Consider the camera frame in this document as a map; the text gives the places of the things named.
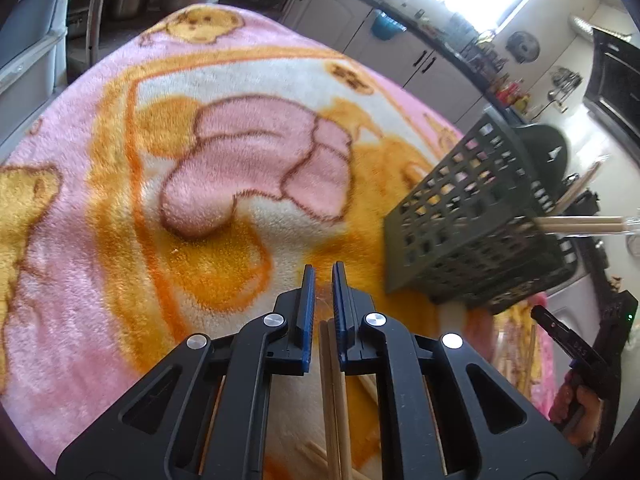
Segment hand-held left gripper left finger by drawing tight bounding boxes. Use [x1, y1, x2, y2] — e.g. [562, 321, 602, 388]
[56, 264, 317, 480]

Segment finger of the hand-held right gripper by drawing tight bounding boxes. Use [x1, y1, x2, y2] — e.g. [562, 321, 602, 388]
[531, 306, 602, 366]

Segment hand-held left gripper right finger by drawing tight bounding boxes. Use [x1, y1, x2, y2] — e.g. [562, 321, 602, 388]
[332, 261, 586, 480]

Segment wooden chopsticks pair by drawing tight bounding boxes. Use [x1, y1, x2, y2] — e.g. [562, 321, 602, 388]
[296, 440, 329, 478]
[352, 375, 381, 404]
[532, 214, 640, 235]
[554, 156, 610, 212]
[319, 285, 353, 480]

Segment black perforated utensil basket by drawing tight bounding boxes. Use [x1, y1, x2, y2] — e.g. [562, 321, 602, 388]
[382, 112, 581, 317]

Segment hanging kitchen utensils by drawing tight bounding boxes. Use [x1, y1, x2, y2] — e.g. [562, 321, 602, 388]
[547, 66, 583, 111]

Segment person's right hand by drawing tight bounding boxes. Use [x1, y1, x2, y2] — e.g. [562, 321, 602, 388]
[549, 371, 602, 449]

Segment pile of wooden chopsticks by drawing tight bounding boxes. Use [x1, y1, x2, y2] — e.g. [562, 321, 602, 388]
[492, 310, 541, 403]

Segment dark rounded object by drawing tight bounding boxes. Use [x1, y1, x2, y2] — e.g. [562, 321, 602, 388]
[514, 122, 572, 188]

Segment pink printed blanket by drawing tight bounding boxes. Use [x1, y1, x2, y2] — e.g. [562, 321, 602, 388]
[0, 4, 556, 480]

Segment black range hood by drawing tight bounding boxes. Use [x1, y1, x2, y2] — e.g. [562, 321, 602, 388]
[582, 27, 640, 136]

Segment row of condiment bottles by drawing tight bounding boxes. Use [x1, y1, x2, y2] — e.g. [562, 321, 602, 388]
[492, 74, 532, 113]

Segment black kitchen countertop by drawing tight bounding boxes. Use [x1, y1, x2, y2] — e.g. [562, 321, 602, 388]
[300, 0, 503, 107]

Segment white kitchen cabinets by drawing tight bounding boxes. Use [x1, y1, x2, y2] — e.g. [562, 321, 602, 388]
[280, 0, 496, 123]

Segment spice rack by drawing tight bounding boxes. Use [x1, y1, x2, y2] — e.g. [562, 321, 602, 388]
[462, 30, 501, 73]

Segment plastic storage drawers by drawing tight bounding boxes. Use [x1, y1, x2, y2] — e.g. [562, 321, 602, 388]
[0, 0, 76, 147]

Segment round wall fan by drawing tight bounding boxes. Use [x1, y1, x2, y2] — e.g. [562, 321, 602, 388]
[506, 30, 541, 64]

